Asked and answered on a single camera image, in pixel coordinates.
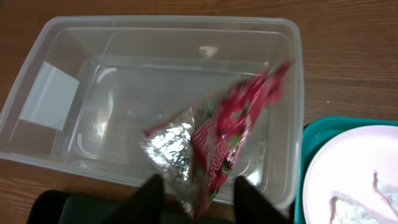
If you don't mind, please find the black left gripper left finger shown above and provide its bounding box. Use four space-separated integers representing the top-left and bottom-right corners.
105 174 164 224

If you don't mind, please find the large white plate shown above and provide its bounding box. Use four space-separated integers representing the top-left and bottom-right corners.
302 125 397 223

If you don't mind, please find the white tissue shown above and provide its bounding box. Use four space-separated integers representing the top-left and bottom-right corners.
329 172 397 224

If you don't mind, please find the teal plastic tray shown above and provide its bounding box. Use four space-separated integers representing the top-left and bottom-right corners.
290 116 397 224

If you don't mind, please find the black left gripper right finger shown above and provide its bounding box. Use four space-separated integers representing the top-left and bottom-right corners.
234 176 289 224

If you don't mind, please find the clear plastic bin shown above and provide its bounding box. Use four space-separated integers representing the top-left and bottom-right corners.
1 16 303 208

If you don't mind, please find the red snack wrapper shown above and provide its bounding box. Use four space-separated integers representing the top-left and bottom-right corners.
141 60 294 218

